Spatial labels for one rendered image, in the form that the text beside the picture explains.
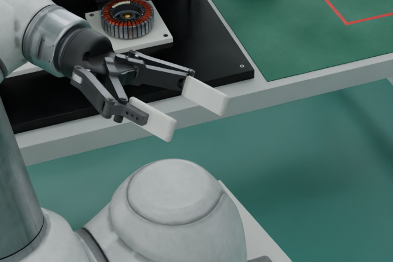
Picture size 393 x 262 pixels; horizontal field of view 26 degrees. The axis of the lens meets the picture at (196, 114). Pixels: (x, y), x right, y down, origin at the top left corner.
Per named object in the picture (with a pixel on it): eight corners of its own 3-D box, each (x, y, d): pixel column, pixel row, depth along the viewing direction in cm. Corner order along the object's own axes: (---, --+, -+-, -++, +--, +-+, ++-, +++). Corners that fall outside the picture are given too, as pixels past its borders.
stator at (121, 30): (163, 30, 179) (163, 16, 177) (115, 46, 175) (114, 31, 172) (140, 4, 186) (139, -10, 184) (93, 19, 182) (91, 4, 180)
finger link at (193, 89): (180, 95, 119) (183, 93, 120) (221, 117, 116) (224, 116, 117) (186, 76, 118) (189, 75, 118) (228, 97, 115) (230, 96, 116)
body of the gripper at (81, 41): (88, 69, 124) (138, 96, 120) (50, 80, 117) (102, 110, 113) (99, 21, 120) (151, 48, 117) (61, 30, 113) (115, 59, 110)
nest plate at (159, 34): (173, 42, 178) (172, 37, 177) (103, 57, 174) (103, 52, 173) (151, 4, 189) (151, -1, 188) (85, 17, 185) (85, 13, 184)
